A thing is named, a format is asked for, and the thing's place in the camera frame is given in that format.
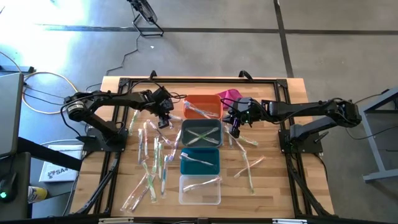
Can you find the black computer mouse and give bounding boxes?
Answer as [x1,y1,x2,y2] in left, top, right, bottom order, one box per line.
[0,172,17,203]

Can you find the pale toothbrush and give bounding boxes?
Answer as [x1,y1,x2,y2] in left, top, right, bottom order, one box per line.
[231,136,249,155]
[180,151,216,166]

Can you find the dark grey floor bar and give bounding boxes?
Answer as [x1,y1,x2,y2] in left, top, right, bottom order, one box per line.
[0,65,35,74]

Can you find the pink folded cloth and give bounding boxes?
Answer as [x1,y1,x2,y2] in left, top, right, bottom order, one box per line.
[216,88,243,103]

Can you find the silver frame bracket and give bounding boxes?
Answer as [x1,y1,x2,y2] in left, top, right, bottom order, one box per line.
[98,217,135,224]
[272,218,308,224]

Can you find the black desk beam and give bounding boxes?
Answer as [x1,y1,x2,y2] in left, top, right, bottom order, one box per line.
[17,136,84,172]

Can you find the yellow extension cable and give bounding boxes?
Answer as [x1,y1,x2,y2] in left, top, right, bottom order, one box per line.
[0,51,85,115]

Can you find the grey monitor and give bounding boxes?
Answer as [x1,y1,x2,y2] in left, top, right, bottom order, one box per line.
[0,72,25,158]

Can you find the orange plastic bin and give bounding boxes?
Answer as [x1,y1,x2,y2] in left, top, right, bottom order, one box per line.
[183,94,224,120]

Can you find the black fan power cable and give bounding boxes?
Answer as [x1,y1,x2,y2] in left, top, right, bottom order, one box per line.
[104,33,141,77]

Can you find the dark desk top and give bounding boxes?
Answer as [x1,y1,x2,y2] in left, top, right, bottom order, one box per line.
[0,151,32,220]

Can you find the black floor fan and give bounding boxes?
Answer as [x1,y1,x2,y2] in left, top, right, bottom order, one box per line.
[126,0,165,38]

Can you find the white printed cardboard box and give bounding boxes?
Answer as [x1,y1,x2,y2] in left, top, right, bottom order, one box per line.
[38,144,85,184]

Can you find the grey plastic bin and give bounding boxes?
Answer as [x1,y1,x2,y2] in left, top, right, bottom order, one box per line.
[180,118,224,148]

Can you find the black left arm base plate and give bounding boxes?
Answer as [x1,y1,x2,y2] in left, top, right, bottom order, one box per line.
[76,127,129,154]

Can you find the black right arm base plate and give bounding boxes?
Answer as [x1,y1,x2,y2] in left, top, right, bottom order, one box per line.
[278,128,324,156]

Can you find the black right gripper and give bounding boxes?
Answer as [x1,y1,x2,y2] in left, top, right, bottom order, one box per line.
[222,96,248,140]

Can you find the teal plastic bin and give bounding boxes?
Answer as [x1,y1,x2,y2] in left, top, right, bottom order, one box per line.
[180,147,221,176]

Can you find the clear frosted plastic bin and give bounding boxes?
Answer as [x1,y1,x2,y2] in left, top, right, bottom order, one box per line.
[178,174,222,205]

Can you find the grey metal bench frame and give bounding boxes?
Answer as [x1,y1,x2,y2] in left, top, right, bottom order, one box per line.
[343,86,398,183]

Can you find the yellow and white can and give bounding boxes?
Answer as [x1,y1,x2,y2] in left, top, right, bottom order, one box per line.
[27,185,49,204]

